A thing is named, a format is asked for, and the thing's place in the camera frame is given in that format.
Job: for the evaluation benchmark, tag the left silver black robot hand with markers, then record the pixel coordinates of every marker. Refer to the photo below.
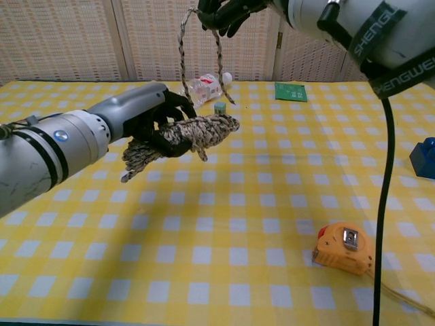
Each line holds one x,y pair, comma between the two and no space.
132,107

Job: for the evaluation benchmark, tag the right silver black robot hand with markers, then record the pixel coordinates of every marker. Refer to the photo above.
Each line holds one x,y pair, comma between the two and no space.
227,13

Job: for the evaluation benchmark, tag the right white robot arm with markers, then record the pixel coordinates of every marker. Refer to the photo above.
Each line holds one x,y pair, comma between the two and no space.
374,23

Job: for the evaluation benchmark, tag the clear plastic water bottle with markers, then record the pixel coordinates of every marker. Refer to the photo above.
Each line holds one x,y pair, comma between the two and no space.
204,90

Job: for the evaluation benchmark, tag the small teal block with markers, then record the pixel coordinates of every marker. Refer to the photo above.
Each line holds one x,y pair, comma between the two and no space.
220,107

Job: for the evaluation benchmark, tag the woven folding screen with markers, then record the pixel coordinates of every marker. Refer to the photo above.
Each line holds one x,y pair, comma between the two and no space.
68,40

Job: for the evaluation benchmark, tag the green square card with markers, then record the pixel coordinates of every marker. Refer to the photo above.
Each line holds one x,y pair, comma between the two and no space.
290,91

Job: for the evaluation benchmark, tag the yellow checked tablecloth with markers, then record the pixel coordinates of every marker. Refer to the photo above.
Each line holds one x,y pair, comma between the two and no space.
170,220

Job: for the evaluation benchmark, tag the blue toy building brick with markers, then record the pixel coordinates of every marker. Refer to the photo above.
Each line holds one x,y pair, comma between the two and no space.
425,159

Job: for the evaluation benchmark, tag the orange tape measure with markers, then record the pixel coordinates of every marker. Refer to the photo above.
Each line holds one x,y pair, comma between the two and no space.
340,251

